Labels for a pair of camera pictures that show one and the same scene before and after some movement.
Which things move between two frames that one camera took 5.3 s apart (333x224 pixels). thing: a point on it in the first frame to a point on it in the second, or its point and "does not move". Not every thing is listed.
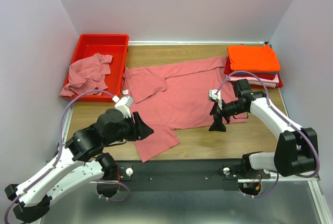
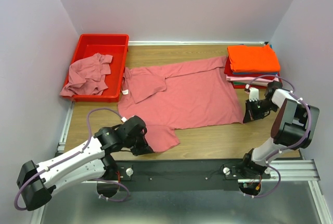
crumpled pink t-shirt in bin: [87, 74] does not move
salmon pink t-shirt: [174, 96] does not move
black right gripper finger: [215, 110] to [249, 106]
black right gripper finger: [217, 125] to [250, 116]
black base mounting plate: [192, 174] does not move
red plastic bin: [114, 45] does not move
